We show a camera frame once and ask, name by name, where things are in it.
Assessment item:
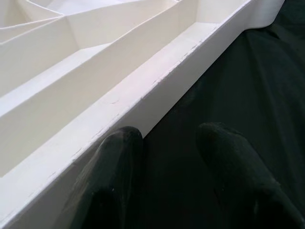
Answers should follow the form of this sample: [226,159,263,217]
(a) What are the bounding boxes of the black table cloth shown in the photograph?
[140,0,305,229]

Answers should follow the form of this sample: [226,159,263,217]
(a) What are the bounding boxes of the white plastic children table top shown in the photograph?
[0,0,285,229]

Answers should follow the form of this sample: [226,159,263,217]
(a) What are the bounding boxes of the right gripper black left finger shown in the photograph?
[61,125,144,229]

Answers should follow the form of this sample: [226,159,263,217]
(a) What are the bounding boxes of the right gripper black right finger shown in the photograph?
[196,122,305,229]

